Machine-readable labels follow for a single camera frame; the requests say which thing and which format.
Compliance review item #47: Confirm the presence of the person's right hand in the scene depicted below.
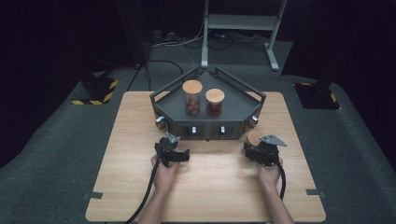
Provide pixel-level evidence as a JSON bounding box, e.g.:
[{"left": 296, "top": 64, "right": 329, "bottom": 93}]
[{"left": 257, "top": 158, "right": 284, "bottom": 191}]

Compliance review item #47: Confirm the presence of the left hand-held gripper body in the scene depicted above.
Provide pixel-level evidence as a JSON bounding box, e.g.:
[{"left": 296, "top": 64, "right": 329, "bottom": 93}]
[{"left": 154, "top": 132, "right": 181, "bottom": 167}]

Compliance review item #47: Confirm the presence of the person's left hand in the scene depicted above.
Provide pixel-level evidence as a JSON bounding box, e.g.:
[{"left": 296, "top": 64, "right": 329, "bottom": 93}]
[{"left": 150, "top": 154, "right": 179, "bottom": 193}]

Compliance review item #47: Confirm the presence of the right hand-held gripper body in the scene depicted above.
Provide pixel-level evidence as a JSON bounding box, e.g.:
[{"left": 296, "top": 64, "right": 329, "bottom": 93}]
[{"left": 255, "top": 133, "right": 289, "bottom": 167}]

